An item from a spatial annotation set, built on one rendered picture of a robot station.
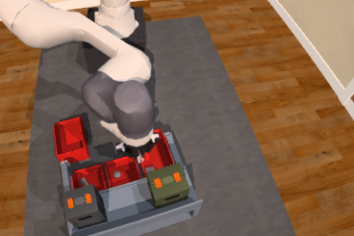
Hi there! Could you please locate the olive green case with orange latches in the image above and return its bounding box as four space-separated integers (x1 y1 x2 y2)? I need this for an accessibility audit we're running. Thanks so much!
146 163 190 209

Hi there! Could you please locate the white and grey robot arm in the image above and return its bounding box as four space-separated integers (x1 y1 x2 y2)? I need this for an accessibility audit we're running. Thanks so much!
0 0 156 146

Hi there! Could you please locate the grey metal shelf frame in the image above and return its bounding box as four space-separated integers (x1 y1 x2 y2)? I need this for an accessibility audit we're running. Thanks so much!
61 132 203 236

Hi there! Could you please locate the white round disc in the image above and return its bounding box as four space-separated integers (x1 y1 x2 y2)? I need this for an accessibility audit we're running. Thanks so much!
114 171 121 178

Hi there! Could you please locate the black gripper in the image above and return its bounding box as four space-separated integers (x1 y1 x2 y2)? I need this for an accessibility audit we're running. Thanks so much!
115 132 160 163

